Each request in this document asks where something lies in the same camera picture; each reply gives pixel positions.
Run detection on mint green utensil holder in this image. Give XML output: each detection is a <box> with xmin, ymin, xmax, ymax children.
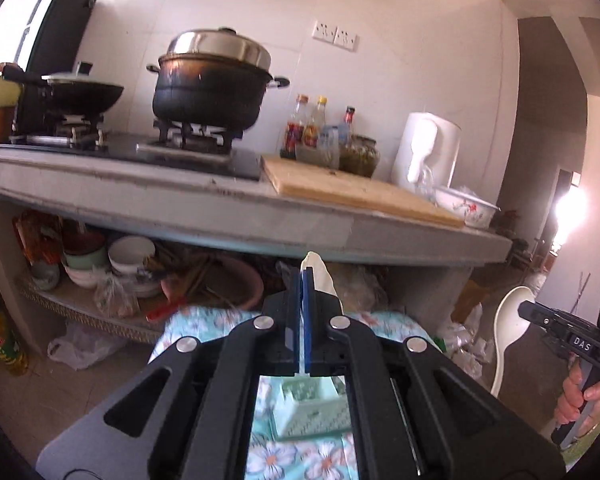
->
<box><xmin>270</xmin><ymin>376</ymin><xmax>353</xmax><ymax>442</ymax></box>

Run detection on black wok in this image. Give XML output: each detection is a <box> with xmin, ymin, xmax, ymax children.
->
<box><xmin>2</xmin><ymin>64</ymin><xmax>125</xmax><ymax>113</ymax></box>

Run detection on yellow cooking oil bottle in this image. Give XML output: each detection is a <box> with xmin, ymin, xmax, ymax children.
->
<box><xmin>0</xmin><ymin>292</ymin><xmax>30</xmax><ymax>377</ymax></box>

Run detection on yellow cap sauce bottle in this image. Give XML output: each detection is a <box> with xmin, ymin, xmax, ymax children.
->
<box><xmin>302</xmin><ymin>96</ymin><xmax>328</xmax><ymax>151</ymax></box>

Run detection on red cap sauce bottle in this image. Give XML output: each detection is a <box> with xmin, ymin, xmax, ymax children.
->
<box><xmin>337</xmin><ymin>106</ymin><xmax>357</xmax><ymax>148</ymax></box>

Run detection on person's right hand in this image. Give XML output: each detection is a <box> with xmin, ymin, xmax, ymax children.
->
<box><xmin>554</xmin><ymin>360</ymin><xmax>600</xmax><ymax>442</ymax></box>

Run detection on black stock pot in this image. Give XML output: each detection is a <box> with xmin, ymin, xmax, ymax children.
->
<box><xmin>146</xmin><ymin>54</ymin><xmax>291</xmax><ymax>132</ymax></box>

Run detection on grey concrete counter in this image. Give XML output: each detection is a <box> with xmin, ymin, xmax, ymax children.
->
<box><xmin>0</xmin><ymin>146</ymin><xmax>513</xmax><ymax>356</ymax></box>

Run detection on cardboard box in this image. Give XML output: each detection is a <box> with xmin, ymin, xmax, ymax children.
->
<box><xmin>450</xmin><ymin>280</ymin><xmax>491</xmax><ymax>326</ymax></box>

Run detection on white ceramic spoon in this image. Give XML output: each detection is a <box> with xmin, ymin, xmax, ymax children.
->
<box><xmin>300</xmin><ymin>251</ymin><xmax>342</xmax><ymax>311</ymax></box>
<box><xmin>490</xmin><ymin>285</ymin><xmax>537</xmax><ymax>397</ymax></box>

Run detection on orange cap sauce bottle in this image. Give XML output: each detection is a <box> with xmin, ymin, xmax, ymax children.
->
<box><xmin>281</xmin><ymin>94</ymin><xmax>310</xmax><ymax>160</ymax></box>

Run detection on person's right forearm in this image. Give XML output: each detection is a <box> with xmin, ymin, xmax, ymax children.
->
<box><xmin>562</xmin><ymin>430</ymin><xmax>600</xmax><ymax>468</ymax></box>

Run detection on white wall socket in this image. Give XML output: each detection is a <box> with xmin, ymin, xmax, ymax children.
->
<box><xmin>334</xmin><ymin>27</ymin><xmax>359</xmax><ymax>52</ymax></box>
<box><xmin>312</xmin><ymin>20</ymin><xmax>338</xmax><ymax>43</ymax></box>

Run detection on blue white packet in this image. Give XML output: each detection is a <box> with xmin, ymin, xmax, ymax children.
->
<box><xmin>317</xmin><ymin>125</ymin><xmax>351</xmax><ymax>168</ymax></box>

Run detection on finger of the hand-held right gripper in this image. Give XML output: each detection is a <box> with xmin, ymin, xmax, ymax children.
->
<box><xmin>518</xmin><ymin>301</ymin><xmax>556</xmax><ymax>335</ymax></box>

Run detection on white electric kettle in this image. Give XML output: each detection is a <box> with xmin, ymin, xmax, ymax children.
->
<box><xmin>391</xmin><ymin>111</ymin><xmax>462</xmax><ymax>193</ymax></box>

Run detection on patterned metal shelf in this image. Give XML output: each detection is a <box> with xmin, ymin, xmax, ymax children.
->
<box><xmin>17</xmin><ymin>270</ymin><xmax>166</xmax><ymax>346</ymax></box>

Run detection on small floral bowl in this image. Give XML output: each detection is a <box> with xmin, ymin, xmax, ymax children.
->
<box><xmin>30</xmin><ymin>260</ymin><xmax>61</xmax><ymax>292</ymax></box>

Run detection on glass pickle jar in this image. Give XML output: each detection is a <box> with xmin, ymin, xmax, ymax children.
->
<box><xmin>339</xmin><ymin>135</ymin><xmax>381</xmax><ymax>178</ymax></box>

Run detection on steel pot lid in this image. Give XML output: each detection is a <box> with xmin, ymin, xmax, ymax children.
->
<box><xmin>166</xmin><ymin>27</ymin><xmax>273</xmax><ymax>72</ymax></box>

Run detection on dark red bowl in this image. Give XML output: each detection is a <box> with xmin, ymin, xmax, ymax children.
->
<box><xmin>62</xmin><ymin>230</ymin><xmax>106</xmax><ymax>256</ymax></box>

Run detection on green bowl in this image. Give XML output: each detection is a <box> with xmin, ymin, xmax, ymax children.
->
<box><xmin>62</xmin><ymin>245</ymin><xmax>108</xmax><ymax>271</ymax></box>

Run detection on clear plastic container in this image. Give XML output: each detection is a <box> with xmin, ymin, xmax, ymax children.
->
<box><xmin>296</xmin><ymin>144</ymin><xmax>341</xmax><ymax>170</ymax></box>

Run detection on red snack packets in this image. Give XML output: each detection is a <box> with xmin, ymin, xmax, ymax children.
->
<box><xmin>12</xmin><ymin>210</ymin><xmax>63</xmax><ymax>266</ymax></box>

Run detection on glass wok lid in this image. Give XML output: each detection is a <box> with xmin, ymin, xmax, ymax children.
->
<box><xmin>42</xmin><ymin>62</ymin><xmax>112</xmax><ymax>86</ymax></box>

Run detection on wooden cutting board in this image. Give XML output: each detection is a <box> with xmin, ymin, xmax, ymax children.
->
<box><xmin>261</xmin><ymin>155</ymin><xmax>467</xmax><ymax>229</ymax></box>

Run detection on bundle of wooden chopsticks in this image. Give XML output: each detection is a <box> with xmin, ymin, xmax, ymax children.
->
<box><xmin>147</xmin><ymin>245</ymin><xmax>216</xmax><ymax>301</ymax></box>

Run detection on white plastic bag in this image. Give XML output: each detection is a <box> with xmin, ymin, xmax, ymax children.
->
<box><xmin>47</xmin><ymin>321</ymin><xmax>131</xmax><ymax>372</ymax></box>

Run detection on red handled utensil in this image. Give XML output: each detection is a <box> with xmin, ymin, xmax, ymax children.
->
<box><xmin>145</xmin><ymin>296</ymin><xmax>188</xmax><ymax>323</ymax></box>

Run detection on large white bowl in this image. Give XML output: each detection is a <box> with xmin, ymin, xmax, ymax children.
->
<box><xmin>107</xmin><ymin>235</ymin><xmax>156</xmax><ymax>276</ymax></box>

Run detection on black box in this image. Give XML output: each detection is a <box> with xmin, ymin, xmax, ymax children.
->
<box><xmin>17</xmin><ymin>0</ymin><xmax>97</xmax><ymax>136</ymax></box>

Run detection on stack of white bowls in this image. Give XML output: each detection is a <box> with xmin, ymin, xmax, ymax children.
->
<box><xmin>65</xmin><ymin>262</ymin><xmax>111</xmax><ymax>291</ymax></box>

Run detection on clear plastic bag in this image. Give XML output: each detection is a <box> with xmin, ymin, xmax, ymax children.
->
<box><xmin>415</xmin><ymin>165</ymin><xmax>438</xmax><ymax>198</ymax></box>

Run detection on stack of white plates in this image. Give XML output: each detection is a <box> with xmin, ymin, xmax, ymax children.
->
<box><xmin>125</xmin><ymin>270</ymin><xmax>163</xmax><ymax>298</ymax></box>

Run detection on black gas stove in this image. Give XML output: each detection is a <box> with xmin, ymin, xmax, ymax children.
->
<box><xmin>0</xmin><ymin>112</ymin><xmax>262</xmax><ymax>181</ymax></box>

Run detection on pink plastic basin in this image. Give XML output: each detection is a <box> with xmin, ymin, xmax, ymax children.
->
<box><xmin>160</xmin><ymin>255</ymin><xmax>265</xmax><ymax>311</ymax></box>

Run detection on pile of white plastic bags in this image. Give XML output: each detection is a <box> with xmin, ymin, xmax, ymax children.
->
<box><xmin>435</xmin><ymin>305</ymin><xmax>496</xmax><ymax>381</ymax></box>

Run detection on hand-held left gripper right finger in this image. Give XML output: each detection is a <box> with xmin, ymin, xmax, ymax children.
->
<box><xmin>305</xmin><ymin>266</ymin><xmax>567</xmax><ymax>480</ymax></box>

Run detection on floral enamel basin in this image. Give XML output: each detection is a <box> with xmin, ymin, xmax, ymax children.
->
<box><xmin>432</xmin><ymin>185</ymin><xmax>501</xmax><ymax>229</ymax></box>

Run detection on turquoise floral blanket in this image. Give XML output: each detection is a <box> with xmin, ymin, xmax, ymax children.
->
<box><xmin>147</xmin><ymin>302</ymin><xmax>438</xmax><ymax>480</ymax></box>

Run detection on plastic bag with brown contents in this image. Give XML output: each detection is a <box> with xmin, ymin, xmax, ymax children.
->
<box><xmin>94</xmin><ymin>272</ymin><xmax>141</xmax><ymax>318</ymax></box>

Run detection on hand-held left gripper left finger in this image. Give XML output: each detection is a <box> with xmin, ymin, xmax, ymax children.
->
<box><xmin>35</xmin><ymin>266</ymin><xmax>307</xmax><ymax>480</ymax></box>

